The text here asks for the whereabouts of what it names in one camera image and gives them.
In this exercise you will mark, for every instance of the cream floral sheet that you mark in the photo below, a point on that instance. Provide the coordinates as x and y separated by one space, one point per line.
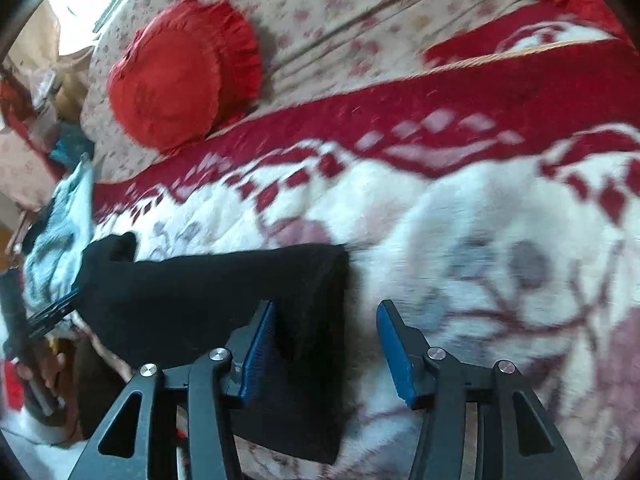
350 10

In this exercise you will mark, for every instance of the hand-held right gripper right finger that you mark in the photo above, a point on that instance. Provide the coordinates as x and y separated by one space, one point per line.
394 355

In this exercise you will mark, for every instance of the black pants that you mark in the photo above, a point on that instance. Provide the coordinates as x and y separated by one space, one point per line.
200 305

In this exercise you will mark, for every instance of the light blue cloth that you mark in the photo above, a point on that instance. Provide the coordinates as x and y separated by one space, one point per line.
60 230

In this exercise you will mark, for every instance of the dark brown cloth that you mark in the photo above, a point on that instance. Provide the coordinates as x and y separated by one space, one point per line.
100 390

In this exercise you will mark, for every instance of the teal cloth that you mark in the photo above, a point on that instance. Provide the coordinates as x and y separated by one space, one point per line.
70 145

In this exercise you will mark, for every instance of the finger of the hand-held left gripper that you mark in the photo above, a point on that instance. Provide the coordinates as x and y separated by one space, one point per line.
52 312

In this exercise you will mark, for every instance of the red and white patterned blanket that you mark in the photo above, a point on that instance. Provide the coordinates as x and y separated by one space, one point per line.
450 210

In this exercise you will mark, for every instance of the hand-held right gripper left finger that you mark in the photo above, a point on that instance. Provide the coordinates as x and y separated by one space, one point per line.
259 347

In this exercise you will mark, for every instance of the round red ruffled pillow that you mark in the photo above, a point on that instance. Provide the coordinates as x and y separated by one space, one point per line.
170 75

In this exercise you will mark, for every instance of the person's left hand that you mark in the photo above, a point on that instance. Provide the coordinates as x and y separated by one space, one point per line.
50 370

